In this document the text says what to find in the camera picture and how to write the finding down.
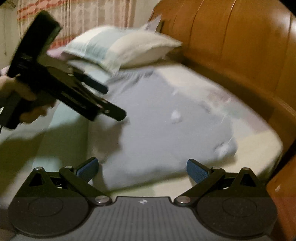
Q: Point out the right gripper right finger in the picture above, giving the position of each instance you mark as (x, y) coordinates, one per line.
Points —
(205, 178)

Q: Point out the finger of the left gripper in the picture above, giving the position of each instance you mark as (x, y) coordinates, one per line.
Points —
(91, 82)
(111, 110)

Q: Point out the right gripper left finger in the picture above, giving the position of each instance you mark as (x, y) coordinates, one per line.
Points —
(77, 179)

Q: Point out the grey patterned pyjama trousers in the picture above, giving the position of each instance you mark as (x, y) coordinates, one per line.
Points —
(162, 130)

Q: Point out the person's left hand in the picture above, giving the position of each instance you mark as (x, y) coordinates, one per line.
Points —
(9, 85)

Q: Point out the purple floral rolled quilt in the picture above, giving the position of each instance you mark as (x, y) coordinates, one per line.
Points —
(54, 53)

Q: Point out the checked pastel pillow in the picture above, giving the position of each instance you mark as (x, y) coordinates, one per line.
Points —
(114, 48)

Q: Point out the beige and red curtain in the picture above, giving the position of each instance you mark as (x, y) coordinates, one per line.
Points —
(76, 16)

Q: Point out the wooden bedside table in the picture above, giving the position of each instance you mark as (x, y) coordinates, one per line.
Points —
(282, 190)

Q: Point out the small floral back pillow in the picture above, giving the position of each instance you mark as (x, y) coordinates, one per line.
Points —
(152, 25)

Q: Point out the wooden headboard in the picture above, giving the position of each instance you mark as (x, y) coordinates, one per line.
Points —
(246, 46)

